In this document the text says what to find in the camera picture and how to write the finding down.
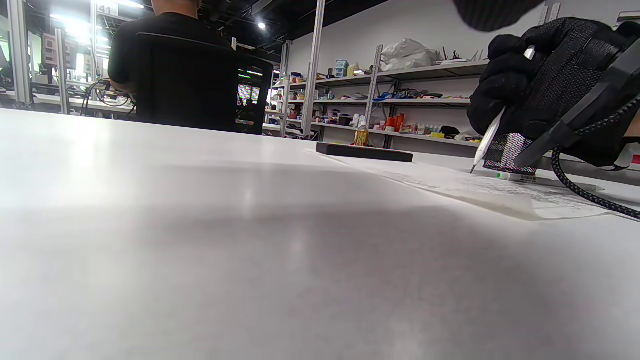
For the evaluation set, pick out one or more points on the lined white paper sheet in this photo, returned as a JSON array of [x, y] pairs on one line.
[[500, 195]]

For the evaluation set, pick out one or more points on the yellow-capped white mechanical pencil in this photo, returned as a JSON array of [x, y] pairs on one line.
[[487, 137]]

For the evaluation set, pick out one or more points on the metal storage shelving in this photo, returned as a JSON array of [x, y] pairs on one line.
[[450, 70]]

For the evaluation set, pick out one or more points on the person's right hand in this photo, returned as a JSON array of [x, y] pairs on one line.
[[550, 75]]

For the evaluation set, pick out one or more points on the white office desk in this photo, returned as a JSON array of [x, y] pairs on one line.
[[75, 102]]

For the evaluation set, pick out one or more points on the small blue basket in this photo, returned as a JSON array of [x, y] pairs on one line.
[[341, 68]]

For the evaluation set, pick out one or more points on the green-capped white mechanical pencil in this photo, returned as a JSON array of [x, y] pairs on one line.
[[565, 184]]

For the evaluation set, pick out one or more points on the yellow drink bottle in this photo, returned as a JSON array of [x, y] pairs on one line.
[[361, 137]]

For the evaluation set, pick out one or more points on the person's left hand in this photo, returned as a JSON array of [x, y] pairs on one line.
[[495, 12]]

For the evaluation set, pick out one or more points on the round ceiling spotlight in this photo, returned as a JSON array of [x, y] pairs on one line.
[[261, 25]]

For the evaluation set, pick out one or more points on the aluminium frame post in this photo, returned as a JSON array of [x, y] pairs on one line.
[[313, 70], [20, 55]]

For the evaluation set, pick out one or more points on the black mesh pen holder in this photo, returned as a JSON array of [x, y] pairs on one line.
[[505, 155]]

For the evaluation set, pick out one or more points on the black rectangular block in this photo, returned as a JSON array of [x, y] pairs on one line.
[[365, 152]]

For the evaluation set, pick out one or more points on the black mesh office chair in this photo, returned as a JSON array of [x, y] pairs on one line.
[[200, 90]]

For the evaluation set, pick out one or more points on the thin aluminium post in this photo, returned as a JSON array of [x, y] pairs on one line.
[[61, 70]]

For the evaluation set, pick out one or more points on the white plastic bag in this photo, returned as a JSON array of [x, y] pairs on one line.
[[407, 55]]

